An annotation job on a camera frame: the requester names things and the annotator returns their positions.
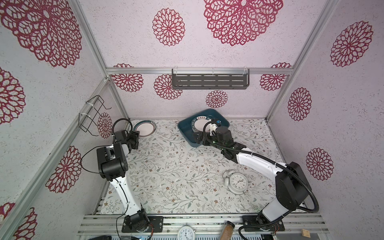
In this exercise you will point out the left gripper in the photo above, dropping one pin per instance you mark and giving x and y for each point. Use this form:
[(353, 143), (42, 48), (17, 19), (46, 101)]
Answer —
[(134, 135)]

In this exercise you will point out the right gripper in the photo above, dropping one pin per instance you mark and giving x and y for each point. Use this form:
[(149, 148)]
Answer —
[(201, 138)]

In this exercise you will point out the green Hao Wei plate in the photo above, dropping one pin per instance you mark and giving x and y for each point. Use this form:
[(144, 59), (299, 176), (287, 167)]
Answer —
[(199, 122)]

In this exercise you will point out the plain green-rim plate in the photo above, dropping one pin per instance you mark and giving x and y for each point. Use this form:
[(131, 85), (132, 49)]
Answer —
[(145, 128)]

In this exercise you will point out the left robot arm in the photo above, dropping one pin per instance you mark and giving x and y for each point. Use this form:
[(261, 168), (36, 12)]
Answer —
[(113, 166)]

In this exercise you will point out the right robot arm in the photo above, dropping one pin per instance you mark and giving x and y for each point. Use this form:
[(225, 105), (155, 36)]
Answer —
[(293, 190)]

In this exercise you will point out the teal plastic bin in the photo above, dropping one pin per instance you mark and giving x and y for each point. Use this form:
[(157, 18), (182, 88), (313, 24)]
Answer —
[(186, 129)]

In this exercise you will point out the white alarm clock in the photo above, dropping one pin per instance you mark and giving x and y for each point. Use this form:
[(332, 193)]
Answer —
[(236, 183)]

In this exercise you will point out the white clock at front edge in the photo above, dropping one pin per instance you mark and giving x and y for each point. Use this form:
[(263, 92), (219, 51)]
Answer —
[(186, 233)]

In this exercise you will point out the small wooden block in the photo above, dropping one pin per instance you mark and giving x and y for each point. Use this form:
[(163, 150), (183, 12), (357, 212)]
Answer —
[(306, 233)]

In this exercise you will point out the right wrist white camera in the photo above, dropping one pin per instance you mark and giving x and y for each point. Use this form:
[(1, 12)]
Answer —
[(215, 123)]

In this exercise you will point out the black wire rack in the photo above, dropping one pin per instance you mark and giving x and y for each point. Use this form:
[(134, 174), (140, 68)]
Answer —
[(87, 119)]

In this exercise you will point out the grey wall shelf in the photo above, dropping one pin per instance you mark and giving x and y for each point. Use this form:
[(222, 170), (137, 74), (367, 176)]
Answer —
[(192, 81)]

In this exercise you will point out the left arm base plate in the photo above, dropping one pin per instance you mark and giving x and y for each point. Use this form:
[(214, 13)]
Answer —
[(150, 224)]

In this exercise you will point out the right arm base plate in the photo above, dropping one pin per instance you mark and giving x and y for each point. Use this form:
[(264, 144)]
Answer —
[(254, 223)]

